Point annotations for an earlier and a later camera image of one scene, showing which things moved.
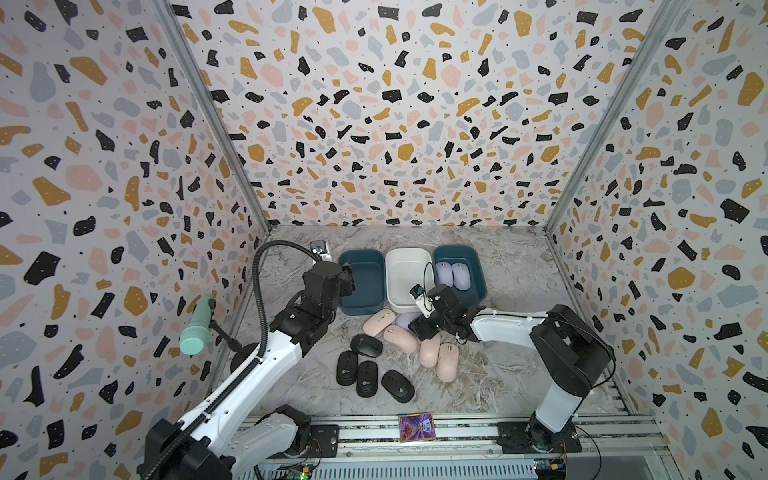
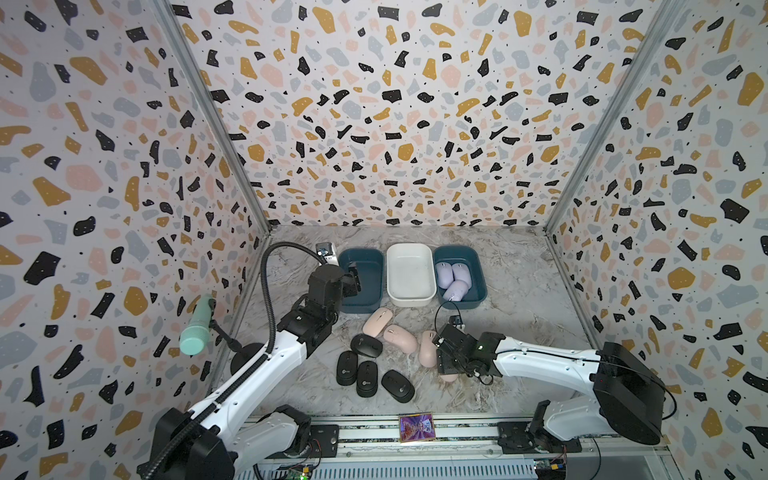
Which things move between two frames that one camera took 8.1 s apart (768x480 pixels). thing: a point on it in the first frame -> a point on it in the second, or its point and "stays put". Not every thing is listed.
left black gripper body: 348,284 stays put
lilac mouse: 461,276 stays put
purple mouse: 444,274 stays put
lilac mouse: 405,318 -> 456,291
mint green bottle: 194,338 stays put
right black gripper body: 436,324 -> 449,366
